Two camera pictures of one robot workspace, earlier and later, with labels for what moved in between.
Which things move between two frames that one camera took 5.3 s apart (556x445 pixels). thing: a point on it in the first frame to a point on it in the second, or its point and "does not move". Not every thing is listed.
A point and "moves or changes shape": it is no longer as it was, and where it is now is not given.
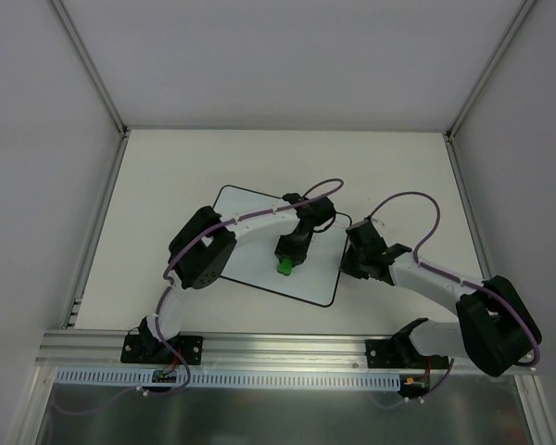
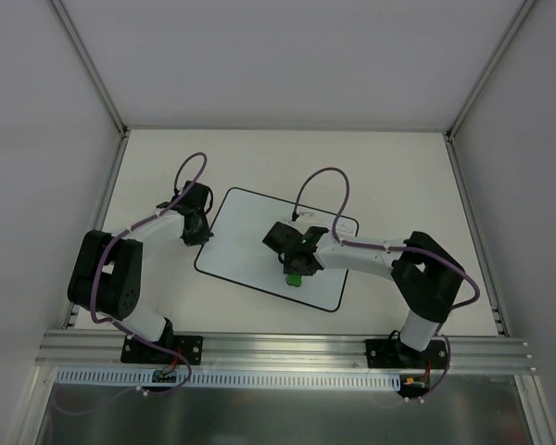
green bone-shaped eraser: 285,267 moves or changes shape
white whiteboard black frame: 254,261 does not move
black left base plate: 144,349 does not move
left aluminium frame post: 102,210 does not move
